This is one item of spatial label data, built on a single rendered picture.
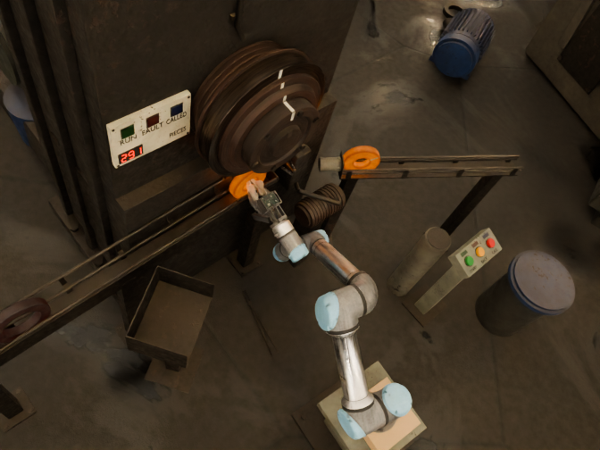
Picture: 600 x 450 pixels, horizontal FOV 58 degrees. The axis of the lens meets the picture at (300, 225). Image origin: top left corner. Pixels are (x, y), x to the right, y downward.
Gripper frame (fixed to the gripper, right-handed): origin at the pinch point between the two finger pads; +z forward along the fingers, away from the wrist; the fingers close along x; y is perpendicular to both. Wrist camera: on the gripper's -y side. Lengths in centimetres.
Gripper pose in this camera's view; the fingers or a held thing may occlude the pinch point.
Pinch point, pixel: (249, 180)
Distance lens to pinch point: 207.8
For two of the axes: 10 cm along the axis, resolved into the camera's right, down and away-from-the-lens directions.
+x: -7.5, 4.8, -4.5
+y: 3.8, -2.5, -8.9
